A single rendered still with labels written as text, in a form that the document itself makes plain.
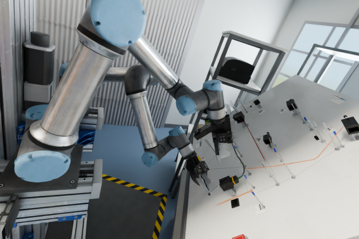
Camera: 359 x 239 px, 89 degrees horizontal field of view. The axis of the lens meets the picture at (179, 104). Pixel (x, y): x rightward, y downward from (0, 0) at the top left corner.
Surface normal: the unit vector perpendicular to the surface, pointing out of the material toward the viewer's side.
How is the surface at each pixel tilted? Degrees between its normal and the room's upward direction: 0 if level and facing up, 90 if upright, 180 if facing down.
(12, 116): 90
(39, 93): 90
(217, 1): 90
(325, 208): 54
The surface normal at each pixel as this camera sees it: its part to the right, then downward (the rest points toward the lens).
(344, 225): -0.59, -0.77
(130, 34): 0.52, 0.36
